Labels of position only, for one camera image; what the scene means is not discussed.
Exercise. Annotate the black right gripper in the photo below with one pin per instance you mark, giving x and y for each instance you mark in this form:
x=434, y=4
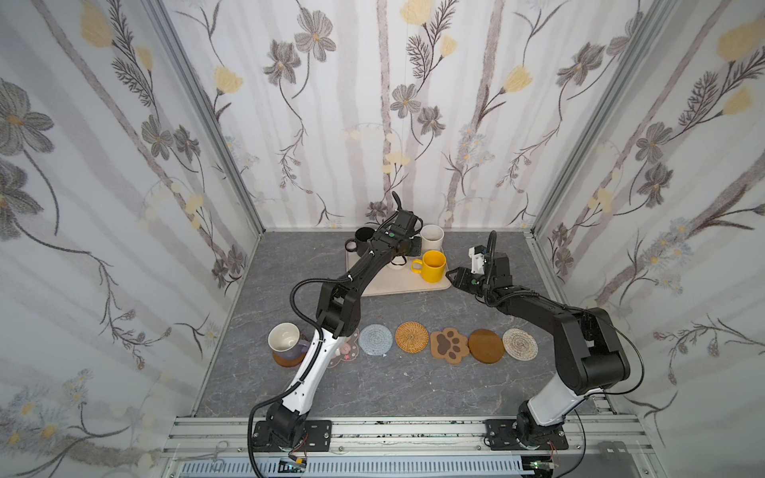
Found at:
x=464, y=278

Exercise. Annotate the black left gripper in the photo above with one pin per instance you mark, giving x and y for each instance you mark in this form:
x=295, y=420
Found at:
x=364, y=240

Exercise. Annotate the brown paw shaped coaster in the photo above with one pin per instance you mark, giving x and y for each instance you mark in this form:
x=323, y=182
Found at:
x=449, y=345

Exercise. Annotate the brown round wooden coaster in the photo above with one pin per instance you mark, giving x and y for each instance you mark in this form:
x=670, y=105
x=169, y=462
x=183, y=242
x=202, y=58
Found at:
x=486, y=346

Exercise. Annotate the woven rattan round coaster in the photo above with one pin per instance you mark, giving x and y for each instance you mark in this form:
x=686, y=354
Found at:
x=412, y=337

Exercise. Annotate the white colourful stitched coaster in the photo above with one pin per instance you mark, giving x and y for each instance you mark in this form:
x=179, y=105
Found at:
x=520, y=345

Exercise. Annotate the grey blue round coaster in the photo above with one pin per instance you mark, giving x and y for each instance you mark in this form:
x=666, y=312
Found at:
x=376, y=340

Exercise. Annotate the pink flower coaster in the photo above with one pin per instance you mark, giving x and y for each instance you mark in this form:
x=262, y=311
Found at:
x=348, y=352

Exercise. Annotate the purple mug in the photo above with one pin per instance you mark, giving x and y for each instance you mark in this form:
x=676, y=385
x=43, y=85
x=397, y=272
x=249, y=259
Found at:
x=287, y=339

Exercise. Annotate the dark brown round coaster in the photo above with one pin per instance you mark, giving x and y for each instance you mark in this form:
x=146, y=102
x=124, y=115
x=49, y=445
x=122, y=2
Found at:
x=288, y=362

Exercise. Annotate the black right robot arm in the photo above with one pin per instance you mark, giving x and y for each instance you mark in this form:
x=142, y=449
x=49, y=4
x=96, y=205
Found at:
x=589, y=356

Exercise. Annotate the white mug red inside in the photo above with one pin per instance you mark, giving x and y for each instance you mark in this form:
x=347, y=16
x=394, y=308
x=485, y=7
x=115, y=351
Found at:
x=398, y=263

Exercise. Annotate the yellow mug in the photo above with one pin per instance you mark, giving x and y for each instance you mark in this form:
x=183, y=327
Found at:
x=430, y=267

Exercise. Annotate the white speckled mug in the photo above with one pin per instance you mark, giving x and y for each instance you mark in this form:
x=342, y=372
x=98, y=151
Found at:
x=431, y=238

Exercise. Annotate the black mug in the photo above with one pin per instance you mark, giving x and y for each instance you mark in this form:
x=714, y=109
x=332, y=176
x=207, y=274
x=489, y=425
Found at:
x=360, y=243

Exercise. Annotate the beige plastic tray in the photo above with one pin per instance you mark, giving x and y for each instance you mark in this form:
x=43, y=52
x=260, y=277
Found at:
x=380, y=280

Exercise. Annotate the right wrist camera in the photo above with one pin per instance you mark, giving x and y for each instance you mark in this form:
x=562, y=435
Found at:
x=480, y=259

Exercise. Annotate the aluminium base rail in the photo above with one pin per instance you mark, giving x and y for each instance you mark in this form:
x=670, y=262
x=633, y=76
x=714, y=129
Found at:
x=605, y=445

